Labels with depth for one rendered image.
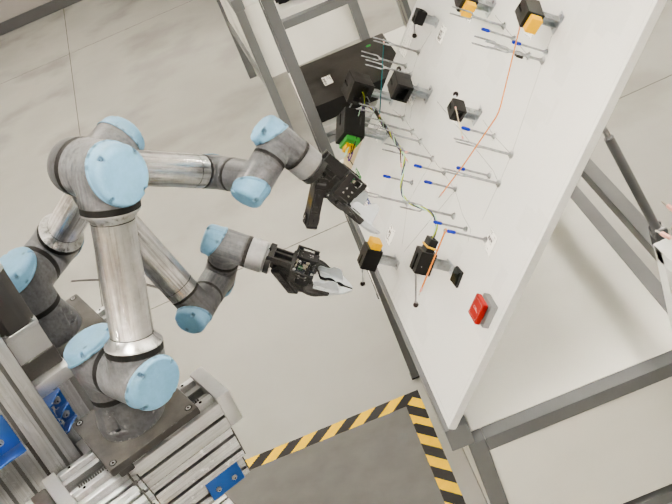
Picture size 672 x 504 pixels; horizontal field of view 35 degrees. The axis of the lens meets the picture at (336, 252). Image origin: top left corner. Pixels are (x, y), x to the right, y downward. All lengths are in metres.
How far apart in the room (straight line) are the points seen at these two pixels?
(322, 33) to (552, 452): 3.42
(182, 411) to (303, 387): 1.81
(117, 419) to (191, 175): 0.53
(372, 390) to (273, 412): 0.39
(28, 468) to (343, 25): 3.60
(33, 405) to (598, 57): 1.39
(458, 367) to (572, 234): 0.71
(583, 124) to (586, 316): 0.68
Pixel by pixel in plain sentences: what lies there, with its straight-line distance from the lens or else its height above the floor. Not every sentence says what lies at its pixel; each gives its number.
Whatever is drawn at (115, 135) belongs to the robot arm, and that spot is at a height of 1.63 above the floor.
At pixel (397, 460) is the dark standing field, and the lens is 3.63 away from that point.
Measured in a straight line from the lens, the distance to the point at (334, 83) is 3.44.
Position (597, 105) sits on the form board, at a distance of 2.13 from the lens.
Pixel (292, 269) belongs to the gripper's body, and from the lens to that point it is 2.42.
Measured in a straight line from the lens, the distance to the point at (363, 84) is 3.05.
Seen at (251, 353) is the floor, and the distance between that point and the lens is 4.34.
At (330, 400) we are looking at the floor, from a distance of 3.95.
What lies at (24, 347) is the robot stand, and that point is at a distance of 2.43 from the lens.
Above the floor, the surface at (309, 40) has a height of 0.50.
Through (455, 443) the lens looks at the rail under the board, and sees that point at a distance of 2.43.
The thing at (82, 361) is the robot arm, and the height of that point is 1.38.
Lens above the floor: 2.52
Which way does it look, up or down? 32 degrees down
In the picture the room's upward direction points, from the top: 23 degrees counter-clockwise
